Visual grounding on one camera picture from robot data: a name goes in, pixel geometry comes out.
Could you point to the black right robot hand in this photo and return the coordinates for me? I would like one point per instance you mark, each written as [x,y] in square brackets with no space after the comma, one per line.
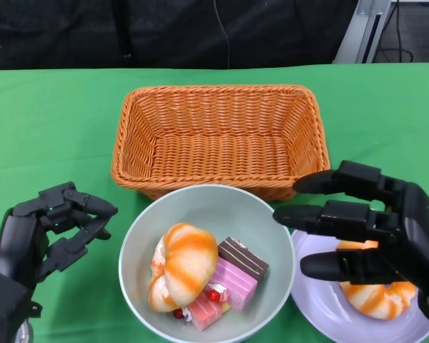
[422,232]

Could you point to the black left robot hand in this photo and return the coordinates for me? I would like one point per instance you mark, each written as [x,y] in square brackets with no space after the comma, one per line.
[18,239]

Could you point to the orange striped bread roll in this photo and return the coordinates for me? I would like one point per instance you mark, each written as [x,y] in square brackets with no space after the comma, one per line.
[186,264]
[375,300]

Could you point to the chocolate layered cake slice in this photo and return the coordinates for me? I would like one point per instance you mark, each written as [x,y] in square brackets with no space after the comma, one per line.
[245,259]

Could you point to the grey round bowl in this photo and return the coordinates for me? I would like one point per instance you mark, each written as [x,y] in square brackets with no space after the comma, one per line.
[207,211]

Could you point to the pink layered cake slice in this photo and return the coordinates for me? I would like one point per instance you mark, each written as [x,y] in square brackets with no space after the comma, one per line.
[236,286]

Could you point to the red cake with cherries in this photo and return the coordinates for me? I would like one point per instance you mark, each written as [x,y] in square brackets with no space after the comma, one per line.
[205,311]

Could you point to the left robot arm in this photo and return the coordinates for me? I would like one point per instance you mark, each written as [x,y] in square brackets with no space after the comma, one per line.
[3,307]

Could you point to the lavender round plate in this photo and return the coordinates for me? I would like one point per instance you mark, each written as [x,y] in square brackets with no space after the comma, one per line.
[318,311]

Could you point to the orange wicker basket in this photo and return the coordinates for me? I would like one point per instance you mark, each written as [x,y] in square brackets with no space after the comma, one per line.
[218,157]

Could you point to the black fabric backdrop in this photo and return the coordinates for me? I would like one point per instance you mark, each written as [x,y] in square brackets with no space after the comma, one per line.
[164,32]

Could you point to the grey aluminium frame post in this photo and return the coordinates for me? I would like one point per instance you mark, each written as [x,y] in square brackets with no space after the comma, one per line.
[361,32]

